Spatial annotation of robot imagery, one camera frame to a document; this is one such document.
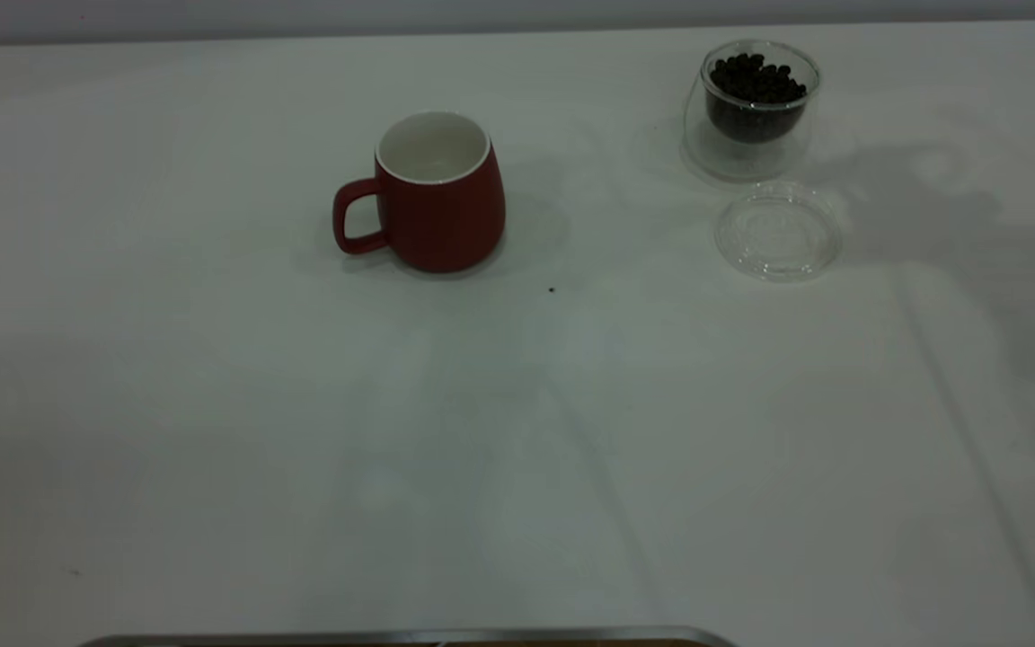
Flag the red ceramic mug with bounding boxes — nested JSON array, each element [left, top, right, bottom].
[[332, 110, 508, 275]]

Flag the clear glass lid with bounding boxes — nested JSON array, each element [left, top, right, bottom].
[[712, 182, 845, 283]]

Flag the dark roasted coffee beans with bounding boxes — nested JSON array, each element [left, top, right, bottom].
[[706, 52, 811, 145]]

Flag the clear double-wall glass cup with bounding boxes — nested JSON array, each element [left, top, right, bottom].
[[681, 39, 823, 184]]

